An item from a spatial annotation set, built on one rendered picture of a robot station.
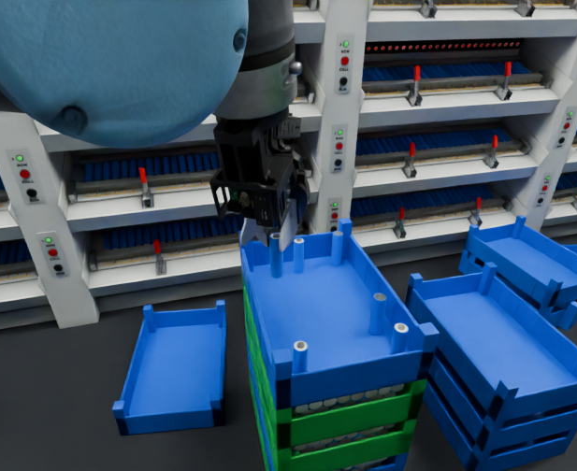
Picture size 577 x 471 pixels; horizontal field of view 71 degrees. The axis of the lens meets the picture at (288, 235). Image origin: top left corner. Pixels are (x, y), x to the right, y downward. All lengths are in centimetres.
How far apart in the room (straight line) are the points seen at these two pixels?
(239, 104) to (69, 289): 87
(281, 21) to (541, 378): 73
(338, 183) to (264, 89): 74
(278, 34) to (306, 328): 41
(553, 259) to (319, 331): 94
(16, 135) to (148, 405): 61
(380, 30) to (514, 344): 72
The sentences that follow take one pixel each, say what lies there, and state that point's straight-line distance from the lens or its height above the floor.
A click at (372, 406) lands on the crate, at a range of 57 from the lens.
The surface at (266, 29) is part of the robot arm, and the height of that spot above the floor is 72.
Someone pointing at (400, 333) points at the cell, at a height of 39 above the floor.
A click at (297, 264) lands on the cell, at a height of 34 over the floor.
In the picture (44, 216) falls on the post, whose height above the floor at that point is 32.
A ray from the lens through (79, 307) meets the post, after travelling 117.
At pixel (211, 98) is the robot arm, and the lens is 16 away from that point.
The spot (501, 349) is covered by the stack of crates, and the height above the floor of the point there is 16.
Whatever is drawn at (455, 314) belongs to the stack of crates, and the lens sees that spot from 94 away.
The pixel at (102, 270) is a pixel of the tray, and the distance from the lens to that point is 115.
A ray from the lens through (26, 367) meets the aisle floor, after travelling 116.
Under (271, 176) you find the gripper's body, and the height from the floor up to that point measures 59.
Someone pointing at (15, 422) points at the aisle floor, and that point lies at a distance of 105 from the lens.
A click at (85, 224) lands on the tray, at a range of 105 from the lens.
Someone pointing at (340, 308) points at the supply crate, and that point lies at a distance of 64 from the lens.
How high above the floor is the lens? 74
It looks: 30 degrees down
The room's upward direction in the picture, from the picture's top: straight up
